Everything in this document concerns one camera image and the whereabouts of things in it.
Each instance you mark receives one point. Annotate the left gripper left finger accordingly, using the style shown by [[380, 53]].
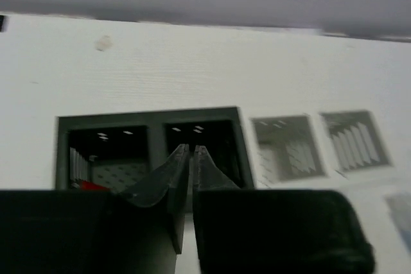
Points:
[[163, 194]]

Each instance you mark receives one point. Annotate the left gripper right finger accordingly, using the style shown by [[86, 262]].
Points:
[[206, 175]]

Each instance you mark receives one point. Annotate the black organizer box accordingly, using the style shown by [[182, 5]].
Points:
[[154, 121]]

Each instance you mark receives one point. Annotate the white organizer box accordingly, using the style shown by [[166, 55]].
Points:
[[343, 151]]

